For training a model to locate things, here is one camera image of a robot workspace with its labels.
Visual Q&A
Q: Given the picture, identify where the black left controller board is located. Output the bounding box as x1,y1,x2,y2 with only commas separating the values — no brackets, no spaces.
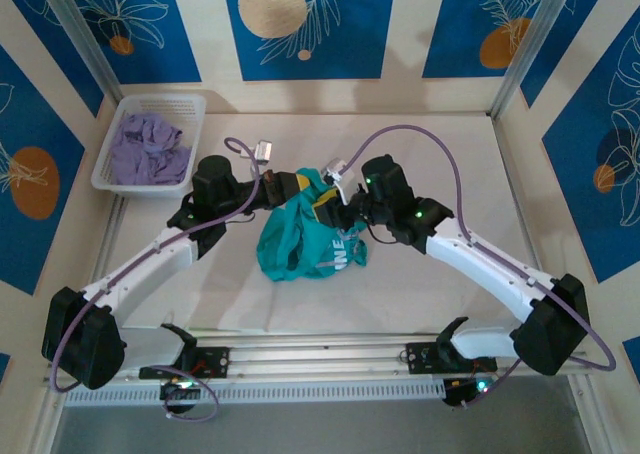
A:
159,377,204,406

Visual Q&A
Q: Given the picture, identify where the black controller board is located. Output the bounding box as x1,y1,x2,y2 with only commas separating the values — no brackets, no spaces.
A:
442,377,501,408
159,377,204,406

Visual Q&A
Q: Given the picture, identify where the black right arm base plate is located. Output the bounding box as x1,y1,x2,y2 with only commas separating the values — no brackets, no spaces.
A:
405,342,499,375

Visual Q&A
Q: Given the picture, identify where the white table cover cloth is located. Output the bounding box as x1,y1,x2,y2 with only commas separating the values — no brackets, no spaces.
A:
117,113,556,334

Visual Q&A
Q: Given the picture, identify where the aluminium corner post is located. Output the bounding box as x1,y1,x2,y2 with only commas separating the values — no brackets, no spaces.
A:
37,0,140,128
489,0,584,120

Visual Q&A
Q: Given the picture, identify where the black right controller board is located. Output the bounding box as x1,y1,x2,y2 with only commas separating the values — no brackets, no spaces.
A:
442,377,501,408

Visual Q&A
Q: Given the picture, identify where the purple t-shirt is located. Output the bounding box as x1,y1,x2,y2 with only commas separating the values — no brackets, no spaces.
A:
108,112,194,186

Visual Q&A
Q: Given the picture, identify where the aluminium mounting rail frame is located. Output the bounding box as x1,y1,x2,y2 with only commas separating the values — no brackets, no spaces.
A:
42,329,594,388

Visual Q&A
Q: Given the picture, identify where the white slotted cable duct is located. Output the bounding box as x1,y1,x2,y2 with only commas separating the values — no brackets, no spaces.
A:
62,379,449,406

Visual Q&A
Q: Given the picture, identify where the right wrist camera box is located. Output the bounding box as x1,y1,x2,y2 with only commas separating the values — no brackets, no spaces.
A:
322,158,352,205

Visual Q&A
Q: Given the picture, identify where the white plastic basket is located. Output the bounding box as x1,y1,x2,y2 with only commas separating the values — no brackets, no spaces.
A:
90,92,208,200

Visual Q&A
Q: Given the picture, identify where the teal t-shirt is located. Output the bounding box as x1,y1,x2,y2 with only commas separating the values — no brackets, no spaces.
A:
256,166,369,283

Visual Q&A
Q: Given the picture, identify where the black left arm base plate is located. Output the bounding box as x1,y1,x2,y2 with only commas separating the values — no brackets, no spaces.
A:
138,346,230,379

